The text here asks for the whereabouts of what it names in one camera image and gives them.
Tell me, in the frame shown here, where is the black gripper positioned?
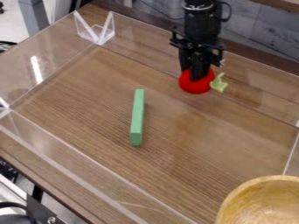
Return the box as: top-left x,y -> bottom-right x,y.
170,5 -> 227,82

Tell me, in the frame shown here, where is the red plush fruit green leaf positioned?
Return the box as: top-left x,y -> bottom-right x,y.
178,69 -> 230,95

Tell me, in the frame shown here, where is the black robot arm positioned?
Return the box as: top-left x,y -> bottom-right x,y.
170,0 -> 233,82

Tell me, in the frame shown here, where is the green rectangular block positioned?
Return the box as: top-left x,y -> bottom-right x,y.
130,89 -> 146,146

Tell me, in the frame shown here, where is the wooden bowl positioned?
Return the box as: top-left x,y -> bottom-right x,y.
215,175 -> 299,224

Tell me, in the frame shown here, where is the black metal clamp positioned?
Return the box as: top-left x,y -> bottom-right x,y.
27,195 -> 68,224

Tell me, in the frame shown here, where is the clear acrylic tray enclosure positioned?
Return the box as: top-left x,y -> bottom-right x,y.
0,16 -> 299,224

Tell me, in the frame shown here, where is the black cable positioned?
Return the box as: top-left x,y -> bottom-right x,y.
0,201 -> 34,224

